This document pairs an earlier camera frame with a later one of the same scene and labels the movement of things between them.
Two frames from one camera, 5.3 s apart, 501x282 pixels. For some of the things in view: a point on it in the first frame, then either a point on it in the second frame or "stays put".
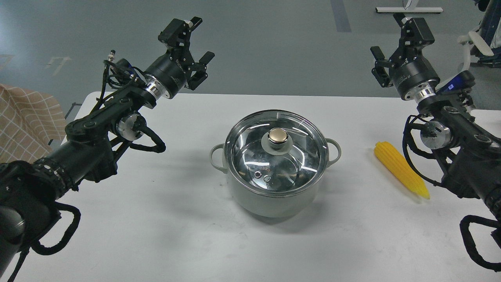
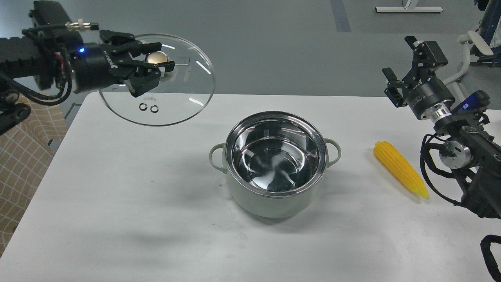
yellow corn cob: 389,157 stays put
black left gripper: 167,77 to 96,65
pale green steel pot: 277,160 stays put
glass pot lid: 276,153 to 185,89
